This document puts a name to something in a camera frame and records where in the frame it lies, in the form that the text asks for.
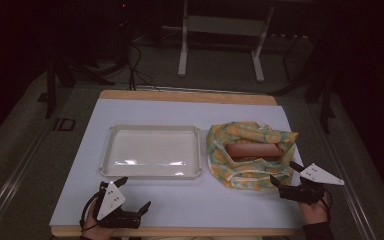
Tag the white metal stand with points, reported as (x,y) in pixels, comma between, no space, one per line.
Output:
(225,25)

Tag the person's left hand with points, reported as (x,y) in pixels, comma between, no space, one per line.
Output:
(93,228)

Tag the white table mat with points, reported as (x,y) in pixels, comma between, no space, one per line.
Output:
(180,200)

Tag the brown sausage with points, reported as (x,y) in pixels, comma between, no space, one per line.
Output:
(253,151)

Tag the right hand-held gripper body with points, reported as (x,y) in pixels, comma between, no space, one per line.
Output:
(315,175)

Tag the yellow green patterned cloth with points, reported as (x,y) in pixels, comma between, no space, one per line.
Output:
(246,175)

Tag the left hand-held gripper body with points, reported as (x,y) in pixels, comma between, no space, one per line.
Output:
(110,201)

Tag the black tripod stand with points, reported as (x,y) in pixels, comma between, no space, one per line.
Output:
(326,100)
(50,95)

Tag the person's right hand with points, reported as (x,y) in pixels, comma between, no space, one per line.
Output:
(313,213)

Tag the white plastic tray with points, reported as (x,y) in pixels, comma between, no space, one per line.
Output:
(153,151)

